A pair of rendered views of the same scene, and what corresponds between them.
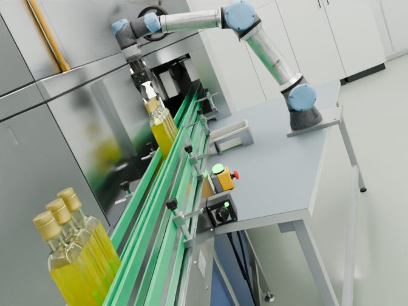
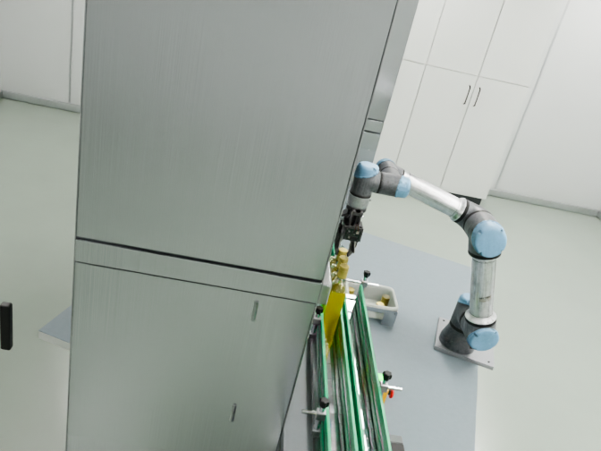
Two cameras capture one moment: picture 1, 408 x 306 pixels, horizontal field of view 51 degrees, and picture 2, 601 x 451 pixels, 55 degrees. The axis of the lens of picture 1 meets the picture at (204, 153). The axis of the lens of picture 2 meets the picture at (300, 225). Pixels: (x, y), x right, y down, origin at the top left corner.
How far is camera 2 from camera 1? 1.12 m
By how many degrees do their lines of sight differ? 18
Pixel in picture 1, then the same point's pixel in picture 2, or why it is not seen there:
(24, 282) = (147, 431)
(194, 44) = (368, 142)
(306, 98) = (486, 343)
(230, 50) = not seen: hidden behind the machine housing
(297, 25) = (429, 106)
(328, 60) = (433, 162)
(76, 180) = (284, 378)
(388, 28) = (506, 162)
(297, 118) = (455, 338)
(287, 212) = not seen: outside the picture
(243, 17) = (492, 247)
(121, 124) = not seen: hidden behind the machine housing
